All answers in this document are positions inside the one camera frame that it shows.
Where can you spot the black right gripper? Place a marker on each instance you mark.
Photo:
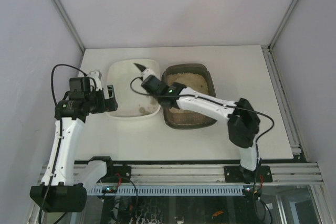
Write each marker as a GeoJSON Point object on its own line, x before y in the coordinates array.
{"type": "Point", "coordinates": [147, 80]}

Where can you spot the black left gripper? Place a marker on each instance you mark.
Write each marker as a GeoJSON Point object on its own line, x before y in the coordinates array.
{"type": "Point", "coordinates": [110, 100]}

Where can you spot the dark translucent litter box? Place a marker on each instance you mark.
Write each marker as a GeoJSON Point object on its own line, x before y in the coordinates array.
{"type": "Point", "coordinates": [197, 77]}

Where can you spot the black slotted litter scoop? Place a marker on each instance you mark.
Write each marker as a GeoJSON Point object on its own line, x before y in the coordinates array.
{"type": "Point", "coordinates": [140, 67]}

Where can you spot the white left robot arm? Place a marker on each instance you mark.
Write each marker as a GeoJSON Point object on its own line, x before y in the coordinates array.
{"type": "Point", "coordinates": [60, 190]}

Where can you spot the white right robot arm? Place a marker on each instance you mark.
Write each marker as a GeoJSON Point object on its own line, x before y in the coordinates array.
{"type": "Point", "coordinates": [242, 122]}

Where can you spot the white plastic bin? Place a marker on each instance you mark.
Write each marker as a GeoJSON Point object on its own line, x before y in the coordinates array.
{"type": "Point", "coordinates": [129, 100]}

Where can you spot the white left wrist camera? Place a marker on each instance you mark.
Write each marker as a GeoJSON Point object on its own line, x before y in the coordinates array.
{"type": "Point", "coordinates": [95, 76]}

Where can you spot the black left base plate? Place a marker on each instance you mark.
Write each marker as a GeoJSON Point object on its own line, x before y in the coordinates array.
{"type": "Point", "coordinates": [118, 172]}

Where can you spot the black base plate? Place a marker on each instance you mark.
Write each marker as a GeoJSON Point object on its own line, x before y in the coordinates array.
{"type": "Point", "coordinates": [118, 172]}
{"type": "Point", "coordinates": [237, 174]}

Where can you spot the blue-grey slotted cable duct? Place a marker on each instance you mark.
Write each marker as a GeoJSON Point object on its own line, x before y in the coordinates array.
{"type": "Point", "coordinates": [172, 190]}

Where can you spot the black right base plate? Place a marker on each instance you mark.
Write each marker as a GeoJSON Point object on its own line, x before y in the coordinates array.
{"type": "Point", "coordinates": [237, 174]}

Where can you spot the aluminium mounting rail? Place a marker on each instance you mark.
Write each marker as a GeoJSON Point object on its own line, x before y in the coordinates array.
{"type": "Point", "coordinates": [278, 174]}

